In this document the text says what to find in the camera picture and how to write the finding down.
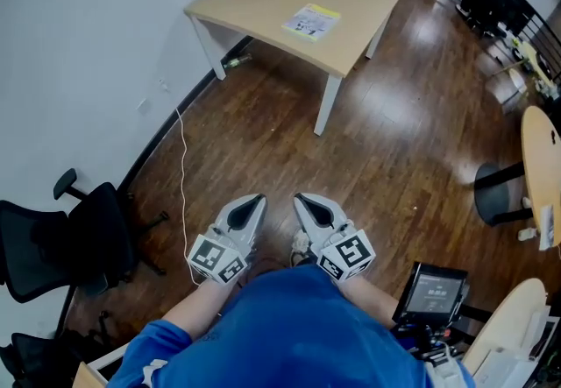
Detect small round yellow table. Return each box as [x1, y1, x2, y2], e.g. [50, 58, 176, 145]
[508, 39, 561, 101]

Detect black monitor mount rig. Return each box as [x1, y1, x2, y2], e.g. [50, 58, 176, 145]
[392, 320, 472, 368]

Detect black framed monitor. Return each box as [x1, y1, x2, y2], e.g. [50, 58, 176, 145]
[392, 262, 471, 328]

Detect white fabric pouch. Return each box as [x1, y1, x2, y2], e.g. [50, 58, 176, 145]
[427, 350, 468, 388]

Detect black table pedestal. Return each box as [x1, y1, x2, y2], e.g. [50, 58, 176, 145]
[473, 161, 536, 228]

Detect yellow and grey book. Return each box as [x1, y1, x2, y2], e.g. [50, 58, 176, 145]
[280, 3, 342, 44]

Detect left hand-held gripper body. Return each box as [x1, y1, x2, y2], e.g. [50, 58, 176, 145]
[187, 223, 258, 286]

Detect white box device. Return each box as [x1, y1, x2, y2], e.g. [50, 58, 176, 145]
[472, 307, 561, 388]

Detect black mesh chair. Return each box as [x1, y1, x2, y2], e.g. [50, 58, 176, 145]
[0, 310, 110, 388]

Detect light wooden table white legs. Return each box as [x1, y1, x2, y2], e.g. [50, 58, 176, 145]
[182, 0, 404, 137]

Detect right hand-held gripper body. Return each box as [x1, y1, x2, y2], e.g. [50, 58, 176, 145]
[310, 219, 377, 283]

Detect oval wooden table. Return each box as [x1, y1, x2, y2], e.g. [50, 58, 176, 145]
[520, 105, 561, 250]

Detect light wood side desk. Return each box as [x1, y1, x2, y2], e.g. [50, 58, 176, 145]
[72, 342, 131, 388]

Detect person's right forearm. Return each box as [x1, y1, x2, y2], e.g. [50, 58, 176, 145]
[337, 274, 400, 330]

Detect person's blue shirt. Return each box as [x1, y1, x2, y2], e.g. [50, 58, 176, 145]
[107, 265, 477, 388]

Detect pale wooden table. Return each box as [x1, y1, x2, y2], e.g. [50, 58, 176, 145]
[462, 279, 549, 378]

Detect person's right shoe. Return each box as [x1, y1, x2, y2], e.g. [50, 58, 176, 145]
[291, 228, 315, 267]

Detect black office chair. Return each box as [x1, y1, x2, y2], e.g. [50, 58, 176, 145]
[0, 167, 170, 304]

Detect person's left forearm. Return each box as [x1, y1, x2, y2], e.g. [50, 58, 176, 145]
[161, 279, 233, 342]

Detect white shoulder strap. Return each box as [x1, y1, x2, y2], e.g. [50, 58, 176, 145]
[142, 358, 169, 388]

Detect glass bottle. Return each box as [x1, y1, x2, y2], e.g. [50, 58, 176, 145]
[222, 53, 254, 70]

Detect white cable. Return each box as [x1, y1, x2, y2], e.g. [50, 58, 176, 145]
[174, 108, 201, 286]

